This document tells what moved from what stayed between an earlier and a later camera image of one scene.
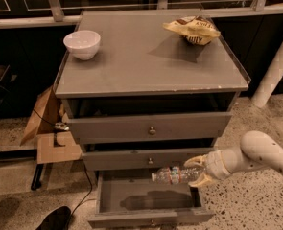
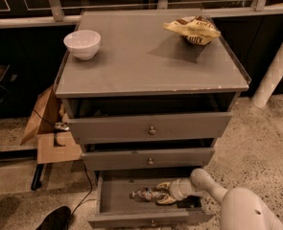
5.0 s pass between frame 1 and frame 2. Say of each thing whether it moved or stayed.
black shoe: stayed
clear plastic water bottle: moved
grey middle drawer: stayed
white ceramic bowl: stayed
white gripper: moved
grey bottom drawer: stayed
